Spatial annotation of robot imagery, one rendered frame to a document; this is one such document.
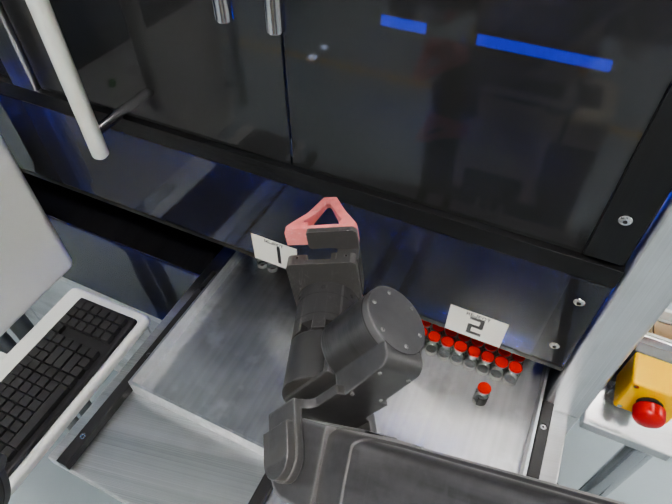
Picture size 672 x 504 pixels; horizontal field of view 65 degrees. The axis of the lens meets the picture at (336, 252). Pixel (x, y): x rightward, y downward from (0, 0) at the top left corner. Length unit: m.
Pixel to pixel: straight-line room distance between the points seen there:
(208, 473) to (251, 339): 0.23
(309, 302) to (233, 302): 0.53
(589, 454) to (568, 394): 1.08
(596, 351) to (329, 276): 0.43
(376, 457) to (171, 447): 0.57
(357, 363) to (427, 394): 0.51
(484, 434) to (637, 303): 0.32
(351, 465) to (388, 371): 0.07
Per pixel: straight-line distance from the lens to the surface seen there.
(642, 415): 0.84
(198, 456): 0.87
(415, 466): 0.33
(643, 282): 0.69
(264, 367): 0.91
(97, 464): 0.91
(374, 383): 0.38
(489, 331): 0.81
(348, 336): 0.39
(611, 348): 0.78
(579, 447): 1.96
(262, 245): 0.88
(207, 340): 0.96
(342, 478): 0.36
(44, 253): 1.20
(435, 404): 0.89
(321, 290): 0.47
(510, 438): 0.89
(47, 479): 1.97
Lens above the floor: 1.67
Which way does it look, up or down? 48 degrees down
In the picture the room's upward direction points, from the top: straight up
